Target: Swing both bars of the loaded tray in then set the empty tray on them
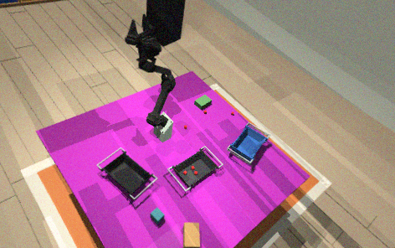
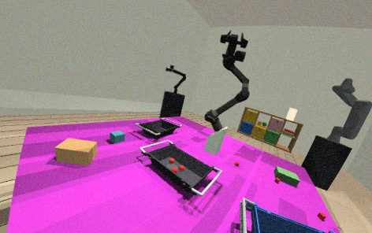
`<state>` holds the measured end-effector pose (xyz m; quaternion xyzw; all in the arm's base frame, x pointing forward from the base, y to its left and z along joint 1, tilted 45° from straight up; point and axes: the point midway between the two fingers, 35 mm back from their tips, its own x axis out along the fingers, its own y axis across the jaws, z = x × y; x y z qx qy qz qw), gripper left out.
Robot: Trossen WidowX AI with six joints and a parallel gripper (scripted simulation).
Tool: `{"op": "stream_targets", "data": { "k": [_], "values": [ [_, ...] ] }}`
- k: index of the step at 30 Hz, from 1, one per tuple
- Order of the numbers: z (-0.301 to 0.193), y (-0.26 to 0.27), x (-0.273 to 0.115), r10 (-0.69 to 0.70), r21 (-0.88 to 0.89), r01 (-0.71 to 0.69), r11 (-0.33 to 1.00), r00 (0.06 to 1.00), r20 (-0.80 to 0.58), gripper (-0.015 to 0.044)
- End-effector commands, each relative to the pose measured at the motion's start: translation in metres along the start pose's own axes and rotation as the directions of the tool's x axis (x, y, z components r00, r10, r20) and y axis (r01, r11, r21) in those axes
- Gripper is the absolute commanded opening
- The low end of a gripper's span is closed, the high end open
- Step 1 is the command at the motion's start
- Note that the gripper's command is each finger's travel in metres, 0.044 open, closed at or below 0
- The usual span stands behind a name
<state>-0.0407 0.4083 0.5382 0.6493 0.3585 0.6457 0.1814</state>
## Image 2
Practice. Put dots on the tan box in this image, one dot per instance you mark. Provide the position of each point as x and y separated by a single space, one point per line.
75 151

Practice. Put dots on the light green rectangular block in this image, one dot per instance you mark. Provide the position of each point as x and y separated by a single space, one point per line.
286 176

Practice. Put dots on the small teal block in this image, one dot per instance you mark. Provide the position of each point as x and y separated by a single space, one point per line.
117 136

